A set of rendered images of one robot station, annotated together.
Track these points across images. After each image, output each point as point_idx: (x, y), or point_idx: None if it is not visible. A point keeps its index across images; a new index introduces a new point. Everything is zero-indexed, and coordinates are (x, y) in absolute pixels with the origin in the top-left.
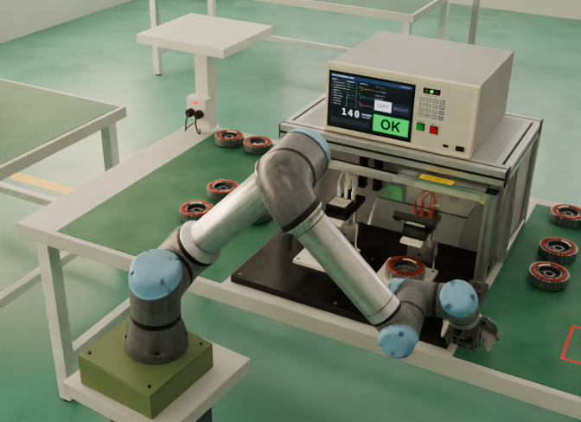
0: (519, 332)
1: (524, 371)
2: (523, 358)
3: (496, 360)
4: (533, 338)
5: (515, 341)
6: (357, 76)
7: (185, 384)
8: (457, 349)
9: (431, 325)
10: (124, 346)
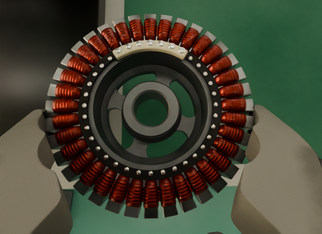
0: None
1: (304, 134)
2: (283, 85)
3: None
4: (275, 1)
5: (244, 29)
6: None
7: None
8: (126, 133)
9: (27, 87)
10: None
